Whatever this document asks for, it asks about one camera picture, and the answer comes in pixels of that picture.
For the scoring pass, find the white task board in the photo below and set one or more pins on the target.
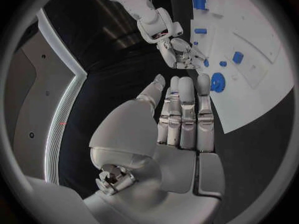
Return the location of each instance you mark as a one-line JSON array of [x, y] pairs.
[[247, 63]]

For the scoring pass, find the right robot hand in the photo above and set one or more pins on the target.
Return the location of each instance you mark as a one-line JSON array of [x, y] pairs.
[[179, 50]]

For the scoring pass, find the blue short cylinder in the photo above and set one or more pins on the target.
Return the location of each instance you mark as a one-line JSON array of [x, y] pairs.
[[200, 31]]

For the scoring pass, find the blue gear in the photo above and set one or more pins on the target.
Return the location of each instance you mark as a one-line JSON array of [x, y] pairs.
[[218, 82]]

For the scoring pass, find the large blue block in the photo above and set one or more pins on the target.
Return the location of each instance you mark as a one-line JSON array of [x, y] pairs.
[[199, 1]]

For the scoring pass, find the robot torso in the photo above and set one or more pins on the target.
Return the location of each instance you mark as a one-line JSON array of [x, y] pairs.
[[39, 89]]

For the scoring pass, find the small blue peg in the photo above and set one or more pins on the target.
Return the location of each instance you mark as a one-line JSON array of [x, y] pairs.
[[195, 43]]

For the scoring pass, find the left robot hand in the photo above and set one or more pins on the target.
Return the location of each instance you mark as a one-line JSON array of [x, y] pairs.
[[177, 171]]

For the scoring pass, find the small blue plug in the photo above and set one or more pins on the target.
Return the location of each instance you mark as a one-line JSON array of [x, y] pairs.
[[223, 63]]

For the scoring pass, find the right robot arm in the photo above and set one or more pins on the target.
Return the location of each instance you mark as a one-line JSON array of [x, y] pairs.
[[142, 7]]

